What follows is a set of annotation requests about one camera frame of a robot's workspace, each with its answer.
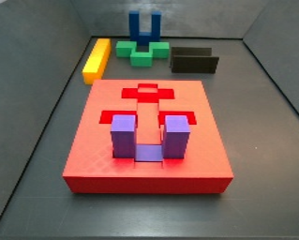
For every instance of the red puzzle board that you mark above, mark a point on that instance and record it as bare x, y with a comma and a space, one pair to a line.
95, 172

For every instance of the yellow long bar block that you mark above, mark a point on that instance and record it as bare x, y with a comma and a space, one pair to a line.
97, 62

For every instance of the purple U-shaped block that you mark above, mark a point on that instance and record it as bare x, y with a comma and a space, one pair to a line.
170, 149

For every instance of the dark blue U-shaped block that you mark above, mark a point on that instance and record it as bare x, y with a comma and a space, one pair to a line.
143, 38

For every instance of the black stepped block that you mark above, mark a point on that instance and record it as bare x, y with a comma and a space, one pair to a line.
193, 60

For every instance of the green cross-shaped block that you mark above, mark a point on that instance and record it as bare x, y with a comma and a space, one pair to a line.
142, 59

